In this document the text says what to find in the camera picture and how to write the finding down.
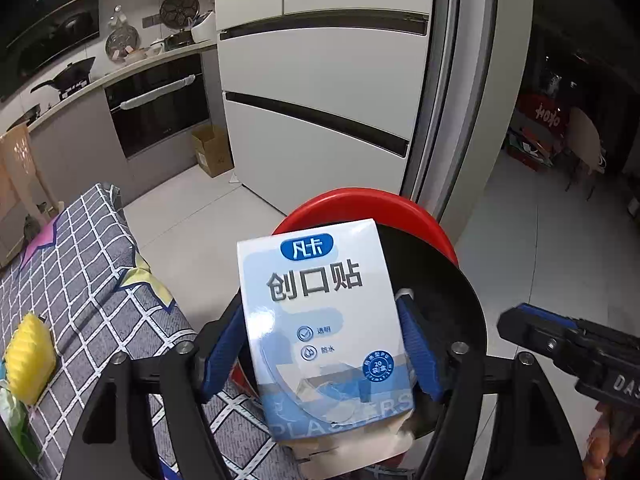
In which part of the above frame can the small round steamer rack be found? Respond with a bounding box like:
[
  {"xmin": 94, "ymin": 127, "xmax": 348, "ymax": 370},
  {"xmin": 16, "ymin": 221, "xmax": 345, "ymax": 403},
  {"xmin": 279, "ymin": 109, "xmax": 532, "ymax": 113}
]
[{"xmin": 105, "ymin": 27, "xmax": 138, "ymax": 61}]

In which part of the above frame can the white rice cooker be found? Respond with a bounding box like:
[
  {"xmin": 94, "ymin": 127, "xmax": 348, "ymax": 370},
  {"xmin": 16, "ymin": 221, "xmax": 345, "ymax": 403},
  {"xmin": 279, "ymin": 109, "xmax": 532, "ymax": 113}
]
[{"xmin": 191, "ymin": 12, "xmax": 217, "ymax": 43}]

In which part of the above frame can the red round stool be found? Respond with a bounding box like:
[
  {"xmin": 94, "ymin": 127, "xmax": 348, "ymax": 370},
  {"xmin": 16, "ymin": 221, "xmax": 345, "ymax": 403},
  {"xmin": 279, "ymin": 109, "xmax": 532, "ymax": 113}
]
[{"xmin": 235, "ymin": 187, "xmax": 458, "ymax": 396}]

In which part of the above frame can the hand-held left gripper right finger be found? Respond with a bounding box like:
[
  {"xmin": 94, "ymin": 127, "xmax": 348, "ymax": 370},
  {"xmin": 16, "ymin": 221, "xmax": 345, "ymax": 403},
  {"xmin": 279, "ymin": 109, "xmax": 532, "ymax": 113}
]
[{"xmin": 395, "ymin": 287, "xmax": 586, "ymax": 480}]

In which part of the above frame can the black built-in oven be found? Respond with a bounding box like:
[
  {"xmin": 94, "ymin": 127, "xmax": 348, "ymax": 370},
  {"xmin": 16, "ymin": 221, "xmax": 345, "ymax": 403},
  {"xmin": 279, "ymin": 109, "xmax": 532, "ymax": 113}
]
[{"xmin": 104, "ymin": 52, "xmax": 210, "ymax": 158}]

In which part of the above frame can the grey star print blanket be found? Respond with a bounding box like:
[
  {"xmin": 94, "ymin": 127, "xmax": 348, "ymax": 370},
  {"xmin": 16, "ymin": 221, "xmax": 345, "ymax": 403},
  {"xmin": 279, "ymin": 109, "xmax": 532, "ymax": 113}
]
[{"xmin": 0, "ymin": 182, "xmax": 281, "ymax": 480}]

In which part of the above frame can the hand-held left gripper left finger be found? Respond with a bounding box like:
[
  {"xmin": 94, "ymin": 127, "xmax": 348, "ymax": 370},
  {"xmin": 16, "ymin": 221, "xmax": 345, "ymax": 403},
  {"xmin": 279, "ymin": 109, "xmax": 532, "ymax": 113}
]
[{"xmin": 67, "ymin": 297, "xmax": 246, "ymax": 480}]

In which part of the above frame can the black trash bin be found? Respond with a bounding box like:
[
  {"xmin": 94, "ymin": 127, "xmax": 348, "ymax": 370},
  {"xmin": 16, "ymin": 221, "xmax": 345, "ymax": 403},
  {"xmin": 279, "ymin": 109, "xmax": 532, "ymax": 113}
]
[{"xmin": 370, "ymin": 222, "xmax": 488, "ymax": 480}]

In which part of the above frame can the black range hood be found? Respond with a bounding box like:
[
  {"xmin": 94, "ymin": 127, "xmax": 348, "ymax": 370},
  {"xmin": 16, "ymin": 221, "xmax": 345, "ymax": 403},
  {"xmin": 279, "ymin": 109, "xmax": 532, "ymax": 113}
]
[{"xmin": 0, "ymin": 0, "xmax": 101, "ymax": 98}]

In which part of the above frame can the person's right hand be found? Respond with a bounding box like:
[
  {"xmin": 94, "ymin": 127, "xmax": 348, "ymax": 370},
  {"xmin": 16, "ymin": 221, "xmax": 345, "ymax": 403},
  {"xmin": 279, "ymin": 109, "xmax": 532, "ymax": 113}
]
[{"xmin": 585, "ymin": 405, "xmax": 626, "ymax": 480}]

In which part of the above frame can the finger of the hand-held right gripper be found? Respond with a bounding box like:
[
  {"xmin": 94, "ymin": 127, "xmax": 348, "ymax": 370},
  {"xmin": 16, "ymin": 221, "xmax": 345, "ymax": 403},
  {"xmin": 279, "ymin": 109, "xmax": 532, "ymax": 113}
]
[
  {"xmin": 497, "ymin": 308, "xmax": 591, "ymax": 386},
  {"xmin": 517, "ymin": 302, "xmax": 640, "ymax": 348}
]

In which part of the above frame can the black wok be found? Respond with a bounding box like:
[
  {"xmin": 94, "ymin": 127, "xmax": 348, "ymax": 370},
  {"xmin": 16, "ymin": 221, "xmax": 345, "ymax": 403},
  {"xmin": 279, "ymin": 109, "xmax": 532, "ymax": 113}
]
[{"xmin": 30, "ymin": 57, "xmax": 96, "ymax": 93}]

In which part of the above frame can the white refrigerator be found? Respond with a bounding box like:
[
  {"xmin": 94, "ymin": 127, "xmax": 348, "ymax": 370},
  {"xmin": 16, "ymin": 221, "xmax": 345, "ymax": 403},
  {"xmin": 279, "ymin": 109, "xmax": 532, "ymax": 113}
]
[{"xmin": 214, "ymin": 0, "xmax": 436, "ymax": 211}]

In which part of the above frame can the round wooden table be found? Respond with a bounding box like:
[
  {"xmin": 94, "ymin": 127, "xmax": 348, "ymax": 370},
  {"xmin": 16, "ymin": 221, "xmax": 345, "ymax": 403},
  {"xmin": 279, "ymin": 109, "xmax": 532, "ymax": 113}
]
[{"xmin": 567, "ymin": 107, "xmax": 603, "ymax": 176}]

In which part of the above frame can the cardboard box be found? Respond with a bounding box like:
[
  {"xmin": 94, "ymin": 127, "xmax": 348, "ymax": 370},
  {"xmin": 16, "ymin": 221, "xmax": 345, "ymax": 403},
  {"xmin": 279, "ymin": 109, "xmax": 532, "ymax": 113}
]
[{"xmin": 191, "ymin": 126, "xmax": 234, "ymax": 177}]

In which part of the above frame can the white blue plaster box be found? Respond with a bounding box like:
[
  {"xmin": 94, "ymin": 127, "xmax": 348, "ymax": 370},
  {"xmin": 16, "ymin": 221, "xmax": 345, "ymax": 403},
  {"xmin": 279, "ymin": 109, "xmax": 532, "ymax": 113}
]
[{"xmin": 236, "ymin": 218, "xmax": 418, "ymax": 480}]

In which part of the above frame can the grey kitchen counter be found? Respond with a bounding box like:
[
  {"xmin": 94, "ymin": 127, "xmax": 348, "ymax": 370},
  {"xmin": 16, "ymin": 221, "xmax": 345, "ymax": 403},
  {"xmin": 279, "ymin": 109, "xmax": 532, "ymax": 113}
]
[{"xmin": 0, "ymin": 40, "xmax": 218, "ymax": 211}]

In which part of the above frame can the yellow green foam sponge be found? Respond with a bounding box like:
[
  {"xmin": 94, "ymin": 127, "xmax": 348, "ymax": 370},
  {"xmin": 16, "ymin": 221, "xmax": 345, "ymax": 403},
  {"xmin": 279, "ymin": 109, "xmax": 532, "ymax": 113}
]
[{"xmin": 4, "ymin": 312, "xmax": 57, "ymax": 406}]

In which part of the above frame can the large round steamer rack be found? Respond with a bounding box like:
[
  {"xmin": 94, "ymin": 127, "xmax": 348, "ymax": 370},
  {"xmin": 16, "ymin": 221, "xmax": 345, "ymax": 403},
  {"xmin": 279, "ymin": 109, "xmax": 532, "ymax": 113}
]
[{"xmin": 159, "ymin": 0, "xmax": 200, "ymax": 28}]

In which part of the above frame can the red printed box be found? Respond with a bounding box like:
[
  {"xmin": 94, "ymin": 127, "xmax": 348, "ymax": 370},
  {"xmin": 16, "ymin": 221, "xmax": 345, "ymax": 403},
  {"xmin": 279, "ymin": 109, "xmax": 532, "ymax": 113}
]
[{"xmin": 517, "ymin": 92, "xmax": 571, "ymax": 133}]

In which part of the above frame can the white door frame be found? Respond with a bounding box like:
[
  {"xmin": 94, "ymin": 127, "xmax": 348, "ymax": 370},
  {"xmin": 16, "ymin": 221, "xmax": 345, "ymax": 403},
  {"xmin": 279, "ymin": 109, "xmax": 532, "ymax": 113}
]
[{"xmin": 400, "ymin": 0, "xmax": 533, "ymax": 226}]

